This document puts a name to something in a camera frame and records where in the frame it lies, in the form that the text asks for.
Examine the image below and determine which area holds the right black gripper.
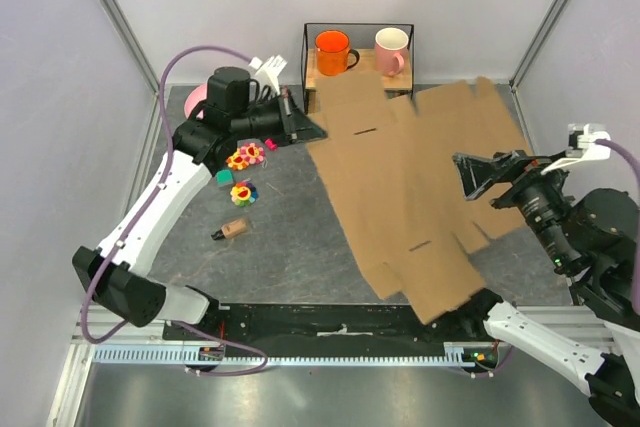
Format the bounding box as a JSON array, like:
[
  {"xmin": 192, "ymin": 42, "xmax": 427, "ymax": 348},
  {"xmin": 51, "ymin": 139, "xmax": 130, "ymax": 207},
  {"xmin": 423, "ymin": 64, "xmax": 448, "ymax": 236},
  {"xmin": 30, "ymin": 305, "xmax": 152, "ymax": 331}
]
[{"xmin": 452, "ymin": 146, "xmax": 580, "ymax": 268}]

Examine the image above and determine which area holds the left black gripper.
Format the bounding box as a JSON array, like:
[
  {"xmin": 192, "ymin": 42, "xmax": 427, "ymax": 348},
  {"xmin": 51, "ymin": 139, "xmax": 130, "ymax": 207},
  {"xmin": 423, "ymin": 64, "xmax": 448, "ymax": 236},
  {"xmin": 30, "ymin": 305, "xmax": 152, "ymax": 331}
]
[{"xmin": 233, "ymin": 88, "xmax": 328, "ymax": 149}]

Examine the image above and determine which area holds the brown cardboard box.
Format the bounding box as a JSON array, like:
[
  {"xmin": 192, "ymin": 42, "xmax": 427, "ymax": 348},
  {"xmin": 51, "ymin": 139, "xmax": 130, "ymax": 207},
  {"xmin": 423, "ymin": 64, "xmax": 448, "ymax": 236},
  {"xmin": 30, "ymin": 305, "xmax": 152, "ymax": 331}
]
[{"xmin": 308, "ymin": 73, "xmax": 526, "ymax": 322}]

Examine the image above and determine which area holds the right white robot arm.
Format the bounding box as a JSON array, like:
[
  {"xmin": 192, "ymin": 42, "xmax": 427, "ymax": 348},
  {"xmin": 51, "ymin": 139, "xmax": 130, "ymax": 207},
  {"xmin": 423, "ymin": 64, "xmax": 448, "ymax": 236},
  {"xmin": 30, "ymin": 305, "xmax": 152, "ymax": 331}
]
[{"xmin": 452, "ymin": 150, "xmax": 639, "ymax": 426}]

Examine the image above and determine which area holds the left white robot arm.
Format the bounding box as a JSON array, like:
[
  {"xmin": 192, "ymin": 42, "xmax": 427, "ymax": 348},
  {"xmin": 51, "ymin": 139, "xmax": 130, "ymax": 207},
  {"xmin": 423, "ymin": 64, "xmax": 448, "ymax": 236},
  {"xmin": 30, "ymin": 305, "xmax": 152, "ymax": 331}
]
[{"xmin": 72, "ymin": 67, "xmax": 327, "ymax": 340}]

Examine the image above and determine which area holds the pink black highlighter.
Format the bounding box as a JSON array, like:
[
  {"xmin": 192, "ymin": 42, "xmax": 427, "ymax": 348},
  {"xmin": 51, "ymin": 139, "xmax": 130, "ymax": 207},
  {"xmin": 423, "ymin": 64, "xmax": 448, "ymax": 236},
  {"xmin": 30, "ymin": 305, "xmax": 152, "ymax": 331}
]
[{"xmin": 264, "ymin": 139, "xmax": 278, "ymax": 151}]

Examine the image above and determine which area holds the pink petal flower plush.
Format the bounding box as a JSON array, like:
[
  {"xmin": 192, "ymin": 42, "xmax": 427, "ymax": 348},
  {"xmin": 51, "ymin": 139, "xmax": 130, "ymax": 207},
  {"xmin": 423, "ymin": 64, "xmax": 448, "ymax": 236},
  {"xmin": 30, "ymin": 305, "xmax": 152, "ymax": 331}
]
[{"xmin": 239, "ymin": 143, "xmax": 265, "ymax": 165}]

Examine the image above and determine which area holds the middle orange flower plush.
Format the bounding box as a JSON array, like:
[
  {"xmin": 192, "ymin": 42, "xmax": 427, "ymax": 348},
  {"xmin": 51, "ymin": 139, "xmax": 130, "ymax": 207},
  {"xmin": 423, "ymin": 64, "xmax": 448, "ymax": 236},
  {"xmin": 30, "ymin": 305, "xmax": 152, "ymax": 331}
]
[{"xmin": 226, "ymin": 150, "xmax": 249, "ymax": 171}]

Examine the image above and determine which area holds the orange enamel mug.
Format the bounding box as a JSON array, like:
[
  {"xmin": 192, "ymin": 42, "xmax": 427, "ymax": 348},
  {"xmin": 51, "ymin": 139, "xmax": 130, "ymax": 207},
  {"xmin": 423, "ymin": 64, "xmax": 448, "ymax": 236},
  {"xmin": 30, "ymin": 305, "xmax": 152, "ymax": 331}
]
[{"xmin": 315, "ymin": 30, "xmax": 360, "ymax": 76}]

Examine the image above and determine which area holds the lower rainbow flower plush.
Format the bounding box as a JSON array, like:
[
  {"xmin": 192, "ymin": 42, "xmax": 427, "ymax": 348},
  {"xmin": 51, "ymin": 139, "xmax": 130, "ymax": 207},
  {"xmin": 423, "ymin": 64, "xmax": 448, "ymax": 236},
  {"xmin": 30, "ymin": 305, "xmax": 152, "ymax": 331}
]
[{"xmin": 230, "ymin": 181, "xmax": 259, "ymax": 207}]

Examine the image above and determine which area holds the teal green eraser block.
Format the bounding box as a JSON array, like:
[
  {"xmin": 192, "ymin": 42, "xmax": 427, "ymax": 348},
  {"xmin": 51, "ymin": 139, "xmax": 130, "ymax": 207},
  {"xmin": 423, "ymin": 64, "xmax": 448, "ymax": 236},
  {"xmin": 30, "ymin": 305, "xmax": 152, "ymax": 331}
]
[{"xmin": 215, "ymin": 169, "xmax": 235, "ymax": 188}]

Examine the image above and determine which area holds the pink round plate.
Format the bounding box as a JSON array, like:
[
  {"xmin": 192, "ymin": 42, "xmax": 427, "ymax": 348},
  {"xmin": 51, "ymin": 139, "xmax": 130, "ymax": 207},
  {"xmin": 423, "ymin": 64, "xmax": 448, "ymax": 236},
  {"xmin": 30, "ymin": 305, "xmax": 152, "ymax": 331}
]
[{"xmin": 184, "ymin": 84, "xmax": 207, "ymax": 118}]

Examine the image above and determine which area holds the pink ceramic mug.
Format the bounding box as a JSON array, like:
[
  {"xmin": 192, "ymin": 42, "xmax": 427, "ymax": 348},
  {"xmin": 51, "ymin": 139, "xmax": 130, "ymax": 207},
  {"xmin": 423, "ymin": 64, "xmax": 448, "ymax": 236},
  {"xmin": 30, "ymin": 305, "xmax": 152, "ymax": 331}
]
[{"xmin": 374, "ymin": 27, "xmax": 409, "ymax": 77}]

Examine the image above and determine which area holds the black wire wooden shelf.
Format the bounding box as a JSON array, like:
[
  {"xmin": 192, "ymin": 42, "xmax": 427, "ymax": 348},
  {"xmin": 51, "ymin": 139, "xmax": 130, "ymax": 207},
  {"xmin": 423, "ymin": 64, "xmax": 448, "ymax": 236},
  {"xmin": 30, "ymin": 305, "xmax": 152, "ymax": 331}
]
[{"xmin": 301, "ymin": 22, "xmax": 415, "ymax": 116}]

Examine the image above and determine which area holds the slotted cable duct rail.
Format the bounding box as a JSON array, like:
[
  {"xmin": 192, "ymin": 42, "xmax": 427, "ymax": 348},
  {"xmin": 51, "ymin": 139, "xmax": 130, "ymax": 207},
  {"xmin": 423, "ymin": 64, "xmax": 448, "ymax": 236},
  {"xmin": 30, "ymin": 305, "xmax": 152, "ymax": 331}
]
[{"xmin": 93, "ymin": 344, "xmax": 497, "ymax": 368}]

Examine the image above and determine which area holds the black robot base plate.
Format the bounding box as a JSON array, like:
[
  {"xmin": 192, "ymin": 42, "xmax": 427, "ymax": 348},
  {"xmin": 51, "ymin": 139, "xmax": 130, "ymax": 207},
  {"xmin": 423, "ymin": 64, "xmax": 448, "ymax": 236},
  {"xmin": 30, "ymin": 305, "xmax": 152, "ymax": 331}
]
[{"xmin": 196, "ymin": 303, "xmax": 490, "ymax": 344}]

